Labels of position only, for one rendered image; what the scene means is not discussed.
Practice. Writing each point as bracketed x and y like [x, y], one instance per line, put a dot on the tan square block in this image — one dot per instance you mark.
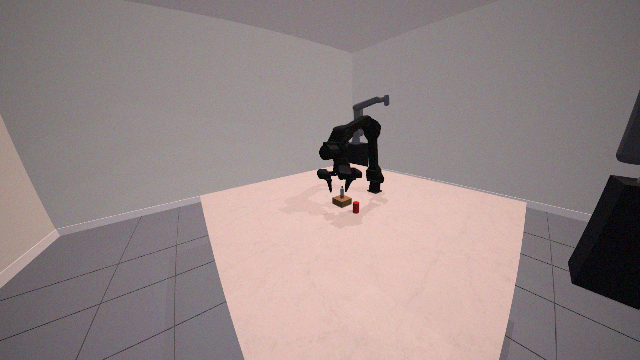
[342, 203]

